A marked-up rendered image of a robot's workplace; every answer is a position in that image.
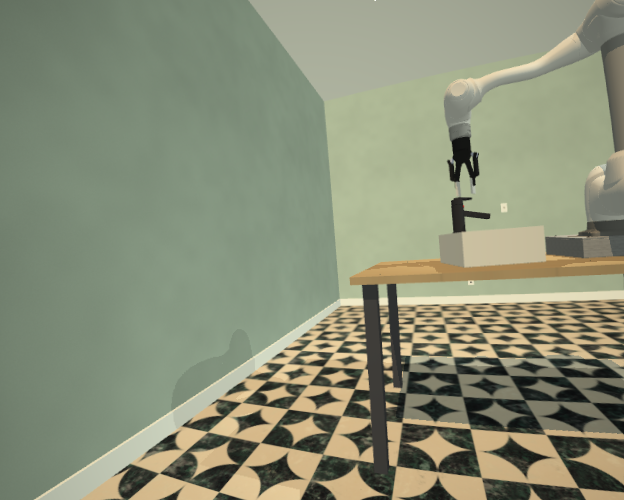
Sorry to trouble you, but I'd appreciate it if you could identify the white square sink basin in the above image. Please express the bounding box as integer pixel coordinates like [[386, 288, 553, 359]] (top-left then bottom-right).
[[439, 226, 546, 268]]

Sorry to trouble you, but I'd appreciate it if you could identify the black mixer tap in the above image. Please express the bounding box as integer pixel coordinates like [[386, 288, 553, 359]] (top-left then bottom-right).
[[451, 197, 491, 233]]

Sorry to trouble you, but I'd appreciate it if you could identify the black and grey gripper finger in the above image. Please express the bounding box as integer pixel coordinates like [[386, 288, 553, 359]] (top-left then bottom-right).
[[447, 156, 462, 197], [462, 152, 479, 194]]

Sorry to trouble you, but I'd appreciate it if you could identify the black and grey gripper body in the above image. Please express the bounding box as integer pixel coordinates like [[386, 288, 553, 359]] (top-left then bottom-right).
[[452, 137, 472, 164]]

